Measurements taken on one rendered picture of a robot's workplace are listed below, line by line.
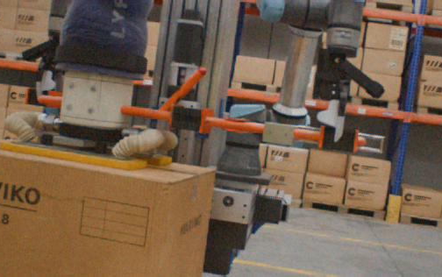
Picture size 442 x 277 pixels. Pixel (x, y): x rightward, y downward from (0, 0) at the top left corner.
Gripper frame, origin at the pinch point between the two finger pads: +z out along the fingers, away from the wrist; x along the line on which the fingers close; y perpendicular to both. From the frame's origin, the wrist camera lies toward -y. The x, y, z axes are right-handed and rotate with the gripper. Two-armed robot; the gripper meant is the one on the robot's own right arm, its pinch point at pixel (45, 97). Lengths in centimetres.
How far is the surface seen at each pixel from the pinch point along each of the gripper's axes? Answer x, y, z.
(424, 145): 838, 207, 6
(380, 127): 831, 132, -12
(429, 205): 709, 214, 90
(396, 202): 690, 167, 92
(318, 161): 739, 45, 55
